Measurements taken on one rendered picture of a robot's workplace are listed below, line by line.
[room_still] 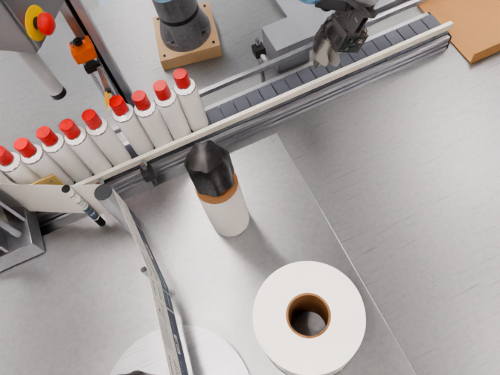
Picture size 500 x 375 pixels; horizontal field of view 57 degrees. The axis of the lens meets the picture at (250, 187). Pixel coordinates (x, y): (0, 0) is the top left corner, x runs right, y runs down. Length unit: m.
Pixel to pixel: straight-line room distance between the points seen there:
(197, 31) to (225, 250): 0.65
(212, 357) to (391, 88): 0.83
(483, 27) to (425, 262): 0.72
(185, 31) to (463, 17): 0.80
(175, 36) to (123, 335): 0.81
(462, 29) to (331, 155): 0.55
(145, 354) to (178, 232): 0.28
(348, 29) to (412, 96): 0.30
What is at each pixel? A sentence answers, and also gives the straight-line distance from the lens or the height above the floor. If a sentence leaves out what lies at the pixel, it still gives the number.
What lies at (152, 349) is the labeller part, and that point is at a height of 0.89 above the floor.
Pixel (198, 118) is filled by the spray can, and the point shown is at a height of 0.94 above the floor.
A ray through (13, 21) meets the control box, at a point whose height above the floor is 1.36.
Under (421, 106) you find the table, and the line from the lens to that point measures 1.32.
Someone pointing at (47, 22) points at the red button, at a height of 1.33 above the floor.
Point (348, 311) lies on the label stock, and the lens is 0.87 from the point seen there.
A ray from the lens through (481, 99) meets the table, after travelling 1.37.
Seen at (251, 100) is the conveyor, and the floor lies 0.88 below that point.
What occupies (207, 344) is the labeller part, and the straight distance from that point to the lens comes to 1.01.
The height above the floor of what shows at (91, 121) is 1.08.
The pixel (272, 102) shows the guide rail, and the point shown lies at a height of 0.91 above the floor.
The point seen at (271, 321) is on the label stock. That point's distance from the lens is 0.86.
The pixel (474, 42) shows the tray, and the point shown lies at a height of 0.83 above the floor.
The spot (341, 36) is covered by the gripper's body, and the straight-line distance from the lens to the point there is 1.15.
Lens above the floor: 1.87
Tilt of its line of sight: 63 degrees down
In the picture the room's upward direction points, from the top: 15 degrees counter-clockwise
